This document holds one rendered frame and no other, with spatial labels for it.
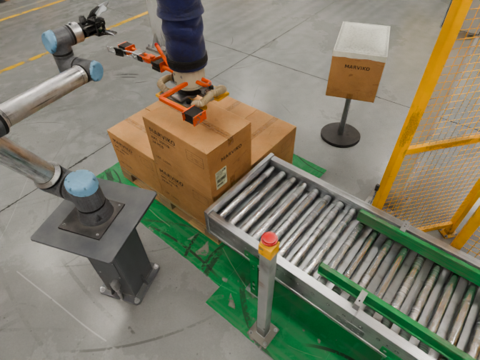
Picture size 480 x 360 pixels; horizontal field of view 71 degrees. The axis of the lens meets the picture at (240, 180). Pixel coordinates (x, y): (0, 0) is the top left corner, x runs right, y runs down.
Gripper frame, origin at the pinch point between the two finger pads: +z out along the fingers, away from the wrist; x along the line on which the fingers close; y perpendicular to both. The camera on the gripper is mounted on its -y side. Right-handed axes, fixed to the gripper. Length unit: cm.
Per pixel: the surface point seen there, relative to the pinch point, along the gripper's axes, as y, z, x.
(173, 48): 29.3, 12.2, -12.5
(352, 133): 73, 188, -155
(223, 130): 48, 25, -64
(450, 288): 194, 36, -103
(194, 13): 38.2, 21.6, 3.8
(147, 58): -7.9, 20.2, -32.0
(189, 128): 31, 13, -64
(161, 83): 12.2, 12.2, -38.9
